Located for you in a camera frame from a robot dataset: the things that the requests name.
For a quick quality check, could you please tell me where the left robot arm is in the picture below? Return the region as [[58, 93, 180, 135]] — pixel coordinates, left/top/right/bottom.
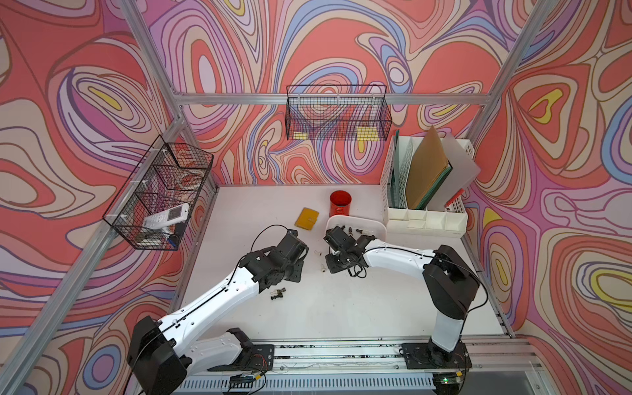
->
[[126, 229, 309, 394]]

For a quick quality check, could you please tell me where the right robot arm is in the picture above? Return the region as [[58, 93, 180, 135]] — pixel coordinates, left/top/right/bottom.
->
[[324, 226, 482, 367]]

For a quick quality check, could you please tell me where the white plastic storage box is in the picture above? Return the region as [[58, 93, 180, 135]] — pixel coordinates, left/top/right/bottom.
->
[[325, 216, 387, 241]]

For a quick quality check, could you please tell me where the dark bronze piece pair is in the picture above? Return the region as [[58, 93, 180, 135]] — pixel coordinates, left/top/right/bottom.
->
[[270, 287, 286, 301]]

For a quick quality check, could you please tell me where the yellow wallet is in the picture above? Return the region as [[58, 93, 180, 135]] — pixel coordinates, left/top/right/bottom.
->
[[295, 207, 319, 230]]

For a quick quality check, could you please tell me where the red metal bucket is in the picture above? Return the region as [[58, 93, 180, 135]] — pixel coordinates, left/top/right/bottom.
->
[[329, 190, 352, 217]]

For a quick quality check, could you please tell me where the white desk file organizer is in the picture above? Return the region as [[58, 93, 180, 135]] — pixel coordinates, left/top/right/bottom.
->
[[380, 135, 468, 238]]

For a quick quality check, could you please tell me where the white remote control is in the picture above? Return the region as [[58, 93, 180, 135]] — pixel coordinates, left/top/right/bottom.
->
[[143, 202, 189, 230]]

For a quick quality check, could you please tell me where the brown cardboard folder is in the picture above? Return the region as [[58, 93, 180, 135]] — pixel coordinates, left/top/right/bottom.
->
[[405, 127, 453, 210]]

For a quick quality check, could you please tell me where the grey folder sheet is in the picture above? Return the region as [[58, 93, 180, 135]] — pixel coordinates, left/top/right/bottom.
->
[[426, 135, 481, 212]]

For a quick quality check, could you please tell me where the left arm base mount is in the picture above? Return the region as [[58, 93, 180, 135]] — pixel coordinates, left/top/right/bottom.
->
[[208, 344, 275, 373]]

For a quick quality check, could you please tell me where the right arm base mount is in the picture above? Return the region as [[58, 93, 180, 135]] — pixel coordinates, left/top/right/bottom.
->
[[400, 341, 472, 370]]

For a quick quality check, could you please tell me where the black wire basket back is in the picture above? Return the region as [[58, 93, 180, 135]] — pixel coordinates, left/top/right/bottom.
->
[[285, 82, 393, 143]]

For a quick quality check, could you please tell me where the black wire basket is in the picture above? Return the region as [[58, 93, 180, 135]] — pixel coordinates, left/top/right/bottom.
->
[[103, 137, 214, 251], [285, 82, 393, 143]]

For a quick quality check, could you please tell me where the black wire basket left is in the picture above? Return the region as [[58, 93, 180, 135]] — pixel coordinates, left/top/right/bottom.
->
[[103, 137, 214, 251]]

